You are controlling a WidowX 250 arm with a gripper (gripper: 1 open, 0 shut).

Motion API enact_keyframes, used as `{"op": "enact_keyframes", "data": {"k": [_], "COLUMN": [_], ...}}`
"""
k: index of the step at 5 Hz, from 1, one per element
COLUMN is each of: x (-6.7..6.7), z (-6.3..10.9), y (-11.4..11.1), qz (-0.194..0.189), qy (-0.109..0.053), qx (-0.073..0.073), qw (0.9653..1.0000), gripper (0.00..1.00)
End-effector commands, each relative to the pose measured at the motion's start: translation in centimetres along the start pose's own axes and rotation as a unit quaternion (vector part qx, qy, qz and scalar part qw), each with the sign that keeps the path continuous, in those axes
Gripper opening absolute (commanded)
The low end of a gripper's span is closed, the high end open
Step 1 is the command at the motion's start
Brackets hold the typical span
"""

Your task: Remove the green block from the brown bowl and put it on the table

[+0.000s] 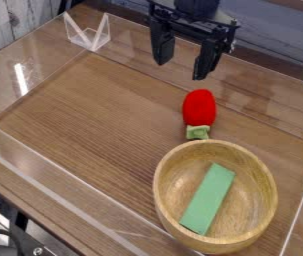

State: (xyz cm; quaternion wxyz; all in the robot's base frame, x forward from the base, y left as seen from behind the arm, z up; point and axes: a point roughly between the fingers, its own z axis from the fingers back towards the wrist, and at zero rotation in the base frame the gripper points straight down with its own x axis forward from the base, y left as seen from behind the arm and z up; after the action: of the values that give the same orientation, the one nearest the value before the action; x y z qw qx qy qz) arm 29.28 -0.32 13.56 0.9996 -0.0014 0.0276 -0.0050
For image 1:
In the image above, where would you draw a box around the green rectangular block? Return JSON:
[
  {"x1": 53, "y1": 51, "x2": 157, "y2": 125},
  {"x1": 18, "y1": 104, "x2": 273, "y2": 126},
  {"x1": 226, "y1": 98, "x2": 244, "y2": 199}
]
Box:
[{"x1": 180, "y1": 163, "x2": 236, "y2": 236}]

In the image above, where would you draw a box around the clear acrylic tray wall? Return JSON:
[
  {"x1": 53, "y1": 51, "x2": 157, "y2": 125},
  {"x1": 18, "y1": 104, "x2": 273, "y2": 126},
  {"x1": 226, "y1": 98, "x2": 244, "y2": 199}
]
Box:
[{"x1": 0, "y1": 129, "x2": 202, "y2": 256}]

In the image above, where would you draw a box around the black table frame bracket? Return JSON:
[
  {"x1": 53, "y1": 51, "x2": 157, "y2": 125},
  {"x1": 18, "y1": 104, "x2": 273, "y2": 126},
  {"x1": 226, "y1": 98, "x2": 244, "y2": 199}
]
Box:
[{"x1": 0, "y1": 215, "x2": 58, "y2": 256}]

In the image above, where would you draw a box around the red plush strawberry toy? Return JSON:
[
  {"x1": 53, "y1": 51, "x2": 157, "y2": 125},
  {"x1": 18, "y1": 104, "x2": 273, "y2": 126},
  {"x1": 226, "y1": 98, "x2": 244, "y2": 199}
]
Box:
[{"x1": 182, "y1": 89, "x2": 217, "y2": 140}]

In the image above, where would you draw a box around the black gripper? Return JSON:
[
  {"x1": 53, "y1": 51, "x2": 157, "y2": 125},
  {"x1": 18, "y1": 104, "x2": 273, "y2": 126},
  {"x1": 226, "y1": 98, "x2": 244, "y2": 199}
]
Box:
[{"x1": 148, "y1": 0, "x2": 240, "y2": 80}]

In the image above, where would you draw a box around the brown wooden bowl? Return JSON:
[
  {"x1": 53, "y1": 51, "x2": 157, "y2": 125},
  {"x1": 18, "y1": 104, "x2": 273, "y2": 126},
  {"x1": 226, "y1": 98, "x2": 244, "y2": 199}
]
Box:
[{"x1": 153, "y1": 140, "x2": 278, "y2": 255}]

